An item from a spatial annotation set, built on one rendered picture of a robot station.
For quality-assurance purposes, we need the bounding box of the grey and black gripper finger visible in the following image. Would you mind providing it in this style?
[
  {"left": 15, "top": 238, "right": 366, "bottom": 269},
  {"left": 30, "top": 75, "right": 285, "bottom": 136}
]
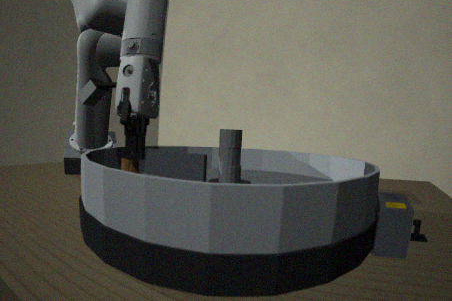
[
  {"left": 141, "top": 118, "right": 149, "bottom": 160},
  {"left": 120, "top": 88, "right": 143, "bottom": 160}
]

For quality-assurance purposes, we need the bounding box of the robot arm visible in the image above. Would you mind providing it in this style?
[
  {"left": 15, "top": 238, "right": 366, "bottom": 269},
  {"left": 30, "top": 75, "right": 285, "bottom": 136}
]
[{"left": 70, "top": 0, "right": 168, "bottom": 154}]

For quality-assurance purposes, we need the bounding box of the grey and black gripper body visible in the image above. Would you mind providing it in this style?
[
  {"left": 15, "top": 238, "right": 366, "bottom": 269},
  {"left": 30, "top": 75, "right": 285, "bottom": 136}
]
[{"left": 115, "top": 54, "right": 161, "bottom": 119}]

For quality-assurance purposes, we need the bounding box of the bronze bushing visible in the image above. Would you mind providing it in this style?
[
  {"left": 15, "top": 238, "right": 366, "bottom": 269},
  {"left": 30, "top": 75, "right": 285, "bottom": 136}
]
[{"left": 121, "top": 157, "right": 139, "bottom": 174}]

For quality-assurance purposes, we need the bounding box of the grey metal ring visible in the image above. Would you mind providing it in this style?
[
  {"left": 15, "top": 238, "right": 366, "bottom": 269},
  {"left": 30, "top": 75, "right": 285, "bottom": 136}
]
[
  {"left": 218, "top": 147, "right": 241, "bottom": 166},
  {"left": 219, "top": 129, "right": 242, "bottom": 148},
  {"left": 218, "top": 165, "right": 241, "bottom": 183}
]

